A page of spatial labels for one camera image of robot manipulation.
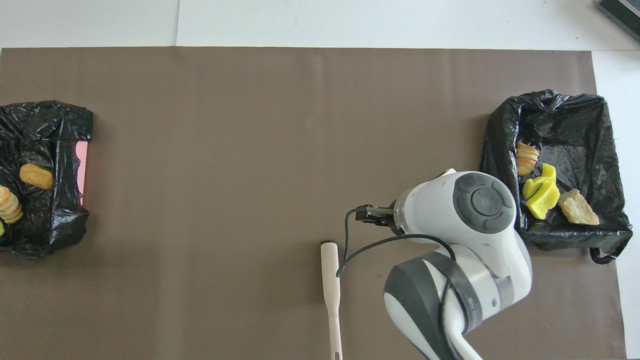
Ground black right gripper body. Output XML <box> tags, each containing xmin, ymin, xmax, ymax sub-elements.
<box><xmin>385</xmin><ymin>200</ymin><xmax>404</xmax><ymax>235</ymax></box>

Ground beige hand brush black bristles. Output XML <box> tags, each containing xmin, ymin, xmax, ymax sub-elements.
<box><xmin>320</xmin><ymin>241</ymin><xmax>344</xmax><ymax>360</ymax></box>

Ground striped toy croissant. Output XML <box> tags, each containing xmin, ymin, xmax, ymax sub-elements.
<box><xmin>515</xmin><ymin>141</ymin><xmax>541</xmax><ymax>177</ymax></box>

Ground heart-shaped green yellow sponge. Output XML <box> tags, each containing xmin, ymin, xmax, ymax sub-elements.
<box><xmin>525</xmin><ymin>182</ymin><xmax>561</xmax><ymax>220</ymax></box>

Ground notched green yellow sponge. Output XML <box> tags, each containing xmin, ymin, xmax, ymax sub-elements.
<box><xmin>522</xmin><ymin>163</ymin><xmax>557</xmax><ymax>198</ymax></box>

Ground pale yellow toy bread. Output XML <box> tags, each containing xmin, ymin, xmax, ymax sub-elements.
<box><xmin>557</xmin><ymin>189</ymin><xmax>600</xmax><ymax>226</ymax></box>

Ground brown toy bread roll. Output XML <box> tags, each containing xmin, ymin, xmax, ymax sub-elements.
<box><xmin>19</xmin><ymin>163</ymin><xmax>55</xmax><ymax>191</ymax></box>

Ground small toy croissant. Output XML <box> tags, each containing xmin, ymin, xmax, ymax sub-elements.
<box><xmin>0</xmin><ymin>186</ymin><xmax>24</xmax><ymax>224</ymax></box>

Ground black trash bag lined bin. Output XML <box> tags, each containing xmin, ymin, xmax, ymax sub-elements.
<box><xmin>480</xmin><ymin>90</ymin><xmax>634</xmax><ymax>265</ymax></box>

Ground black trash bag pink bin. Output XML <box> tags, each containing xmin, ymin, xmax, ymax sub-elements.
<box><xmin>0</xmin><ymin>100</ymin><xmax>94</xmax><ymax>258</ymax></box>

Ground brown paper table mat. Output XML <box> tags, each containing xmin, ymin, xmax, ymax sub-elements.
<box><xmin>0</xmin><ymin>47</ymin><xmax>628</xmax><ymax>360</ymax></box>

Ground dark ribbed device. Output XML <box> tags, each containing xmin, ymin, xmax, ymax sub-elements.
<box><xmin>597</xmin><ymin>0</ymin><xmax>640</xmax><ymax>28</ymax></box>

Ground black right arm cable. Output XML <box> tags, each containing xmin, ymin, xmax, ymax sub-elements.
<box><xmin>336</xmin><ymin>207</ymin><xmax>471</xmax><ymax>351</ymax></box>

